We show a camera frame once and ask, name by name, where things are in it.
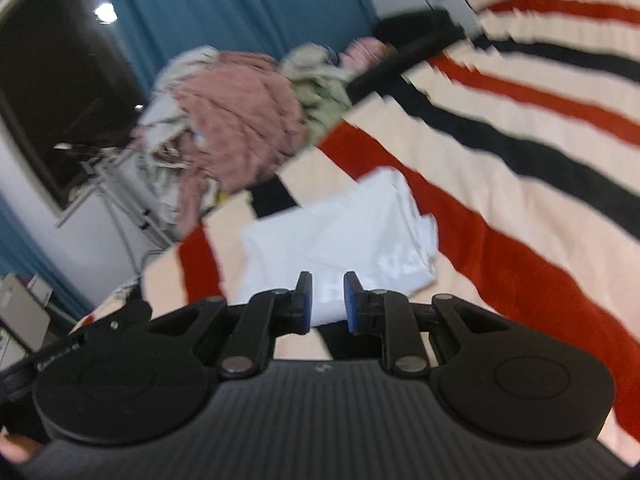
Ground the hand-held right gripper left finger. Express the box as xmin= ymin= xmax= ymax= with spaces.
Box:
xmin=149 ymin=270 xmax=314 ymax=380

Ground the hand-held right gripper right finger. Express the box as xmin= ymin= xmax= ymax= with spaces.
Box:
xmin=343 ymin=270 xmax=512 ymax=377

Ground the light blue t-shirt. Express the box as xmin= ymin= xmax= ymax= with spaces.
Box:
xmin=240 ymin=166 xmax=440 ymax=326

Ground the person's left hand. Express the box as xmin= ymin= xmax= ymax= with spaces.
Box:
xmin=0 ymin=434 xmax=43 ymax=465

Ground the grey box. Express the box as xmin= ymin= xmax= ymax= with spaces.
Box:
xmin=0 ymin=271 xmax=55 ymax=356

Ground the white metal rack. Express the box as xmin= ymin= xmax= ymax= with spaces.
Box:
xmin=54 ymin=142 xmax=183 ymax=253

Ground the pink fuzzy cloth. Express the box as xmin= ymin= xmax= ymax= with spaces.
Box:
xmin=170 ymin=52 xmax=311 ymax=241

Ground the striped cream red black blanket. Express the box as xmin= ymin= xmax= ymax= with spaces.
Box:
xmin=70 ymin=0 xmax=640 ymax=473

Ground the green printed cloth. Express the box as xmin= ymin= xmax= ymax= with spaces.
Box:
xmin=280 ymin=44 xmax=356 ymax=143

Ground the white frayed towel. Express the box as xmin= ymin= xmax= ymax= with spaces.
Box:
xmin=131 ymin=45 xmax=223 ymax=231

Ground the dark window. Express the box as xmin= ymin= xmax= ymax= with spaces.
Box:
xmin=0 ymin=0 xmax=151 ymax=228

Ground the black cloth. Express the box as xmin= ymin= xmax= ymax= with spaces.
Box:
xmin=347 ymin=9 xmax=468 ymax=103

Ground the blue curtain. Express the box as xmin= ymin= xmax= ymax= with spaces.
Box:
xmin=85 ymin=0 xmax=381 ymax=106

